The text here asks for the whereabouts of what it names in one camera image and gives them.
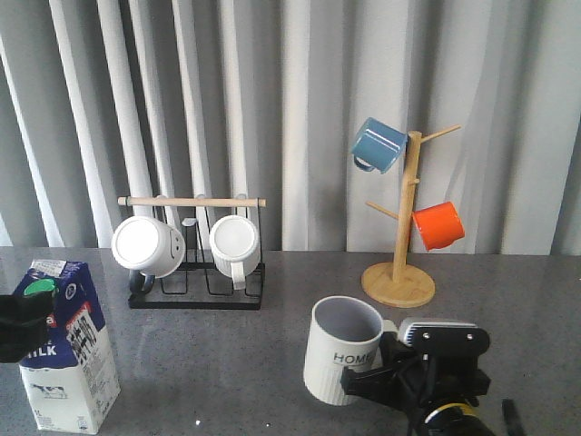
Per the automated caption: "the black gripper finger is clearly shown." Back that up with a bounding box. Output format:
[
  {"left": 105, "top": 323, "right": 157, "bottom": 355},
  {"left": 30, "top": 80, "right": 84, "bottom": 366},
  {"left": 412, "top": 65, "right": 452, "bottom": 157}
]
[{"left": 1, "top": 292, "right": 54, "bottom": 363}]

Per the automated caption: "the wooden mug tree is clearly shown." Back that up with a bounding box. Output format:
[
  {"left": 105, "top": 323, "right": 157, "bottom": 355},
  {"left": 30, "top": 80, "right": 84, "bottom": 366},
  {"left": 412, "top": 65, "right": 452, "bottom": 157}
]
[{"left": 360, "top": 124, "right": 461, "bottom": 308}]

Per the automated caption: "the blue enamel mug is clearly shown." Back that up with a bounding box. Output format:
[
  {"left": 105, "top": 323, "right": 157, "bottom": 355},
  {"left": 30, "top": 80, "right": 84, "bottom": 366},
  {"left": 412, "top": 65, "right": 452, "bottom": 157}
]
[{"left": 351, "top": 117, "right": 408, "bottom": 173}]

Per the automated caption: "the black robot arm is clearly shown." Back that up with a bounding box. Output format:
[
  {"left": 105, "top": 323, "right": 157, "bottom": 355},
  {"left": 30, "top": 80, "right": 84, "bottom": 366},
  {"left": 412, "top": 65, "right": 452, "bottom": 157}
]
[{"left": 340, "top": 319, "right": 493, "bottom": 435}]

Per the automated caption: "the orange enamel mug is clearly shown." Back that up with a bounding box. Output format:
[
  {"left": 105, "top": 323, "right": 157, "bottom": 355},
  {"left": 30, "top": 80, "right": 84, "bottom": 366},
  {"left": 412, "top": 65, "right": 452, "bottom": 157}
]
[{"left": 412, "top": 202, "right": 465, "bottom": 251}]

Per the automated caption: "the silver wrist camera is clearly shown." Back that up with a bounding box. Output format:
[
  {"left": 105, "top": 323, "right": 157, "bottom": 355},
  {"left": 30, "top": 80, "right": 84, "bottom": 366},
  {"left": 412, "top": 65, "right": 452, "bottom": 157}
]
[{"left": 397, "top": 317, "right": 478, "bottom": 346}]

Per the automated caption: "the white ribbed hanging mug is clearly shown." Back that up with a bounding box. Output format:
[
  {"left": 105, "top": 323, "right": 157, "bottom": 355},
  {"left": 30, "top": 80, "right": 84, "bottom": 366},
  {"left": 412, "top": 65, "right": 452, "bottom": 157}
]
[{"left": 210, "top": 215, "right": 260, "bottom": 290}]

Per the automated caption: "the blue white milk carton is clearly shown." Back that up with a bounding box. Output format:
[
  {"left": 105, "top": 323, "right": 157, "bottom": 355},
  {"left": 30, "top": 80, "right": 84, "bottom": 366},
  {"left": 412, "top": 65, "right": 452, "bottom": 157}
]
[{"left": 15, "top": 259, "right": 121, "bottom": 435}]

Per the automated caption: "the white smiley face mug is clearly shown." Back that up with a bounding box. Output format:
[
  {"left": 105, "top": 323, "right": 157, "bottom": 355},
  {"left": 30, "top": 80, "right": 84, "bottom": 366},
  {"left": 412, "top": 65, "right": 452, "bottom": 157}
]
[{"left": 111, "top": 216, "right": 186, "bottom": 294}]

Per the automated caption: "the black wire mug rack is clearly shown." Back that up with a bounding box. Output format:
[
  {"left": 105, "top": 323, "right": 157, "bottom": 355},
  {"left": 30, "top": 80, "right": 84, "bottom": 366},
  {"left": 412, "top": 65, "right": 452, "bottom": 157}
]
[{"left": 118, "top": 195, "right": 266, "bottom": 310}]

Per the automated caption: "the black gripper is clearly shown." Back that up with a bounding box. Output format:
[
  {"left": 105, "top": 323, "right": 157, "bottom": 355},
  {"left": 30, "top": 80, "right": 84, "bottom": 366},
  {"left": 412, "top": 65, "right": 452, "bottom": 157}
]
[{"left": 341, "top": 327, "right": 490, "bottom": 411}]

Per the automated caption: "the white HOME mug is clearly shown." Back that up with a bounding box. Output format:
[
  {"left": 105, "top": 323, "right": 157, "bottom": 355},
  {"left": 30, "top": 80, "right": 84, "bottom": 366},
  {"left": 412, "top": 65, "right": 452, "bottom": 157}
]
[{"left": 303, "top": 295, "right": 396, "bottom": 406}]

